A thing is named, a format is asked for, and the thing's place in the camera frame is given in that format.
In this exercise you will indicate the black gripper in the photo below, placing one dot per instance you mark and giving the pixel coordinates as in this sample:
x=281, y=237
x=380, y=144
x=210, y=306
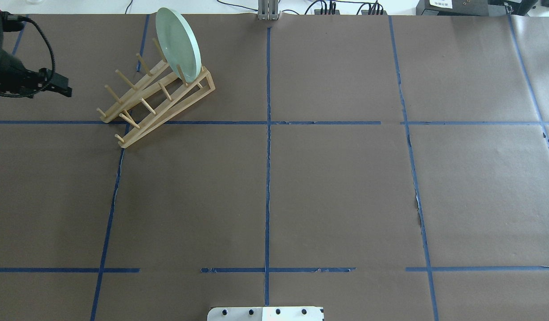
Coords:
x=11, y=71

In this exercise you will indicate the light green plate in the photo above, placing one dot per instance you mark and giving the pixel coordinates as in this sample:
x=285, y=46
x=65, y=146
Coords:
x=179, y=44

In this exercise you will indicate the wooden plate rack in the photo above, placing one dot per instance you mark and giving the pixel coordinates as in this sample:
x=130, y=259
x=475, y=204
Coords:
x=160, y=95

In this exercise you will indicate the black computer box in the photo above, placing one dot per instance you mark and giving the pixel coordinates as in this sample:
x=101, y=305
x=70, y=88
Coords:
x=458, y=8

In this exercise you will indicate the aluminium frame post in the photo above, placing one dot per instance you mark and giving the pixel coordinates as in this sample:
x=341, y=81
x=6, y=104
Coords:
x=268, y=10

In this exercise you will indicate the white camera mast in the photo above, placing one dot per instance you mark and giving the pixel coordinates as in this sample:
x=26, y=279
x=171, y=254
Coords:
x=267, y=313

